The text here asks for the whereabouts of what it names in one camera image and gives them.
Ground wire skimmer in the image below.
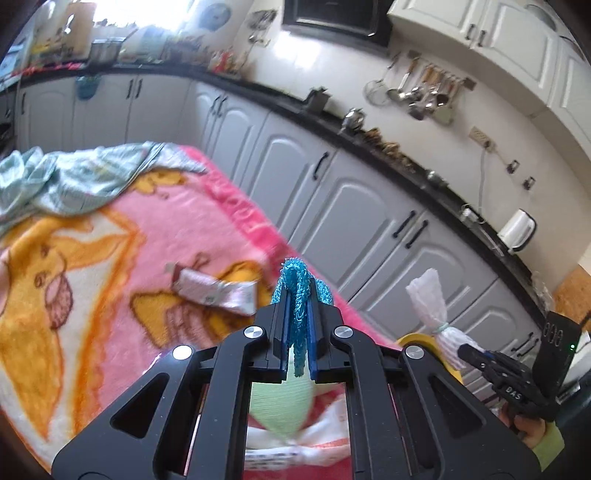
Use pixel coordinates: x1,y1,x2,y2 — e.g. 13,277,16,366
365,58,398,100

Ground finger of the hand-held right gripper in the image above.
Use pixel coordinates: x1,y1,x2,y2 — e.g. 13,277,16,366
457,344,498,377

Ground brown dried food pile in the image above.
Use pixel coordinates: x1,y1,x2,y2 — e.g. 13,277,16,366
365,129,417,171

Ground white electric kettle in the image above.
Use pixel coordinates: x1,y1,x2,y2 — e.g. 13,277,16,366
498,209,537,254

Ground teal hanging basket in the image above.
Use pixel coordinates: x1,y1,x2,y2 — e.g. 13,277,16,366
76,76,100,100

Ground white kitchen cabinets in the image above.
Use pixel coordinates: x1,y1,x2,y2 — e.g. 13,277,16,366
387,0,591,155
14,74,546,374

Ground particle board panel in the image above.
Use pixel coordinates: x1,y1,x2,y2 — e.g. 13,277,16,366
551,263,591,334

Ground white plastic bag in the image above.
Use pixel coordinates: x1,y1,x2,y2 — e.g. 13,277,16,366
405,268,476,370

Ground white power cable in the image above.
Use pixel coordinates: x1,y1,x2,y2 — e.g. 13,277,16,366
476,147,509,217

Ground person's right hand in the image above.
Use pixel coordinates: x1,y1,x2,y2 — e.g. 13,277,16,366
510,413,550,449

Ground dark lidded container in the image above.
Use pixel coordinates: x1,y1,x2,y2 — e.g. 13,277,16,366
307,87,332,114

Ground light blue cloth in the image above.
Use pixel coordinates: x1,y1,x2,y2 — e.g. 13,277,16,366
0,141,208,227

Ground wall power strip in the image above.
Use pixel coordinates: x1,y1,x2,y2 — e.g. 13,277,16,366
468,127,498,151

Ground row of hanging kitchen utensils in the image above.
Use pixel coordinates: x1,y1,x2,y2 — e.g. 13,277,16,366
387,51,476,126

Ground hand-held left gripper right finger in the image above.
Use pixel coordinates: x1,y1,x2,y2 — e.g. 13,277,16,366
310,295,541,480

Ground kitchen window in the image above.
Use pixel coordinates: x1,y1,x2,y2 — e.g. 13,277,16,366
88,0,190,29

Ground steel lidded canister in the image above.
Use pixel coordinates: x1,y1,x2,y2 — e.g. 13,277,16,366
342,107,366,133

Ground black range hood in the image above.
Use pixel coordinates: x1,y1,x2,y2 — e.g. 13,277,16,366
281,0,393,47

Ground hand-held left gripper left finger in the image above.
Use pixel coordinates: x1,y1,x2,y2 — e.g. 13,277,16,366
51,294,296,480

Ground group of condiment bottles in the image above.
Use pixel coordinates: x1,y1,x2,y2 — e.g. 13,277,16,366
203,48,246,75

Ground black kitchen countertop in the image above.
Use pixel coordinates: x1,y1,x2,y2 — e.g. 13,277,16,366
0,65,555,326

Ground small round wall fan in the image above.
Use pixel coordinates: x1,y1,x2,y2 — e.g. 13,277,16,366
201,2,232,36

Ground small wire wall rack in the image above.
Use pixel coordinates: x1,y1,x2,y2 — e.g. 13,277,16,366
247,11,274,48

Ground white upper kitchen cabinets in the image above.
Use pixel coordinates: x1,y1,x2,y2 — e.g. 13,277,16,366
387,0,591,155

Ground white lower kitchen cabinets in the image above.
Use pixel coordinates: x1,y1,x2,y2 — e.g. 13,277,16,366
14,74,546,374

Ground silver foil packet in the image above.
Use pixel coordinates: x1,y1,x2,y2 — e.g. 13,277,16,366
165,262,258,317

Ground pink printed blanket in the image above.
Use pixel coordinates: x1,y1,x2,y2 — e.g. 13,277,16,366
0,145,402,480

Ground steel cooking pot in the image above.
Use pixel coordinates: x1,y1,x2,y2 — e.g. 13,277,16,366
90,39,125,65

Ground blue and green knitted pouch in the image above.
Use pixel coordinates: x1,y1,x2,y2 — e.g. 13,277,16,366
248,257,336,439

